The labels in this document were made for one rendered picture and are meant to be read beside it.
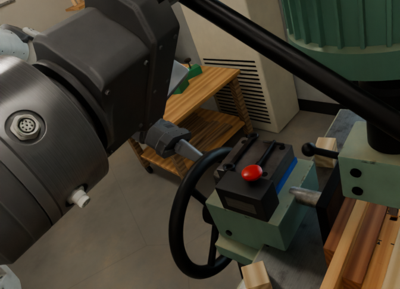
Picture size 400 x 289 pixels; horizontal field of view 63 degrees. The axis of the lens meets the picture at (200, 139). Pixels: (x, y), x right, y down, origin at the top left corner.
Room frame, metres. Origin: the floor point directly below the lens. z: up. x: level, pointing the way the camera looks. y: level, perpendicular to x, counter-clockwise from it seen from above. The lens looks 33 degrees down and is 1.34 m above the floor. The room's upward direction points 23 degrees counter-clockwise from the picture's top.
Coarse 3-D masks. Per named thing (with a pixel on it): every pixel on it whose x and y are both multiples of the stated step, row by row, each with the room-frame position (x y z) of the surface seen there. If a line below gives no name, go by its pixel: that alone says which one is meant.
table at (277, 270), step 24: (336, 120) 0.53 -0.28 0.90; (360, 120) 0.50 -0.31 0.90; (312, 216) 0.34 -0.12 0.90; (312, 240) 0.30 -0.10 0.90; (264, 264) 0.29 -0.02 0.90; (288, 264) 0.28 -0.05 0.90; (312, 264) 0.26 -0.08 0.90; (240, 288) 0.27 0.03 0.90; (288, 288) 0.24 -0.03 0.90; (312, 288) 0.23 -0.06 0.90
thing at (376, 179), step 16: (352, 128) 0.30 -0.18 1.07; (352, 144) 0.28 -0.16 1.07; (368, 144) 0.27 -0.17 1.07; (352, 160) 0.26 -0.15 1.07; (368, 160) 0.25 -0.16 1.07; (384, 160) 0.24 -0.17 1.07; (352, 176) 0.25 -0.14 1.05; (368, 176) 0.24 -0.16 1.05; (384, 176) 0.23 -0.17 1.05; (352, 192) 0.26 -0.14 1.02; (368, 192) 0.24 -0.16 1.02; (384, 192) 0.23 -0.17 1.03
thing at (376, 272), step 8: (384, 224) 0.25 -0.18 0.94; (384, 232) 0.24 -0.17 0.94; (392, 240) 0.23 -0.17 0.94; (376, 248) 0.23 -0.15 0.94; (392, 248) 0.22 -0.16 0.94; (376, 256) 0.22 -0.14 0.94; (376, 264) 0.21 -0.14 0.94; (368, 272) 0.20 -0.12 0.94; (376, 272) 0.20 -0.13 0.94; (384, 272) 0.20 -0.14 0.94; (368, 280) 0.19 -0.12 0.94; (376, 280) 0.19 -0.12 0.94; (368, 288) 0.19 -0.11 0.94; (376, 288) 0.18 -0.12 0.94
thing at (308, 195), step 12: (336, 168) 0.32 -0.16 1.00; (336, 180) 0.30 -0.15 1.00; (300, 192) 0.34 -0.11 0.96; (312, 192) 0.33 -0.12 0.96; (324, 192) 0.29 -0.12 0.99; (336, 192) 0.29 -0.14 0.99; (300, 204) 0.33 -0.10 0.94; (312, 204) 0.31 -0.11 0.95; (324, 204) 0.27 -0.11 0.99; (336, 204) 0.29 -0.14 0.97; (324, 216) 0.27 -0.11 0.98; (336, 216) 0.28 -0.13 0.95; (324, 228) 0.27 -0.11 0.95; (324, 240) 0.27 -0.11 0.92
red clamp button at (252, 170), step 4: (244, 168) 0.36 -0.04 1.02; (248, 168) 0.36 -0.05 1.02; (252, 168) 0.36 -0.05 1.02; (256, 168) 0.35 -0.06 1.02; (260, 168) 0.35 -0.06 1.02; (244, 172) 0.36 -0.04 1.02; (248, 172) 0.35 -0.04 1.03; (252, 172) 0.35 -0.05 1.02; (256, 172) 0.35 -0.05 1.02; (260, 172) 0.34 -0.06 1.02; (244, 176) 0.35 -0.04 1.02; (248, 176) 0.34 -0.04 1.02; (252, 176) 0.34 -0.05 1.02; (256, 176) 0.34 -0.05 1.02; (260, 176) 0.34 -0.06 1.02; (248, 180) 0.34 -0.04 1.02; (252, 180) 0.34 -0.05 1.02
